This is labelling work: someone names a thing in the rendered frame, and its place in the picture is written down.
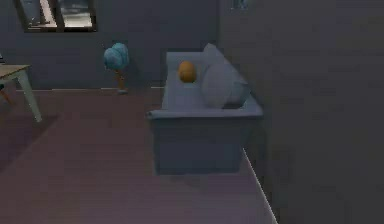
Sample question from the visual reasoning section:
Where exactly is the grey-blue sofa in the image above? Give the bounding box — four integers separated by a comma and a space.
146, 43, 264, 176

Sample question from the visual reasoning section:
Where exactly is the pale grey cushion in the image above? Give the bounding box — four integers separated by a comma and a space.
200, 62, 242, 109

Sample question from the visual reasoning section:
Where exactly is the orange ball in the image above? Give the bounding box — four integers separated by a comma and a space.
177, 60, 197, 84

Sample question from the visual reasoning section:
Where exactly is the grey-blue cushion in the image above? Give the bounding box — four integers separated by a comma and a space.
223, 79, 252, 110

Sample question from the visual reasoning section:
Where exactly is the teal globe floor lamp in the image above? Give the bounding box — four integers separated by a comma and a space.
103, 42, 131, 95

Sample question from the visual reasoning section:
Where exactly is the dark framed window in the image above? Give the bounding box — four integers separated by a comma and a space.
12, 0, 98, 33

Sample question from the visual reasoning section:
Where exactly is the wooden table with white legs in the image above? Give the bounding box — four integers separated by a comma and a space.
0, 64, 43, 123

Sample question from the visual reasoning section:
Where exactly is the small framed wall picture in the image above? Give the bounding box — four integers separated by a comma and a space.
231, 0, 249, 11

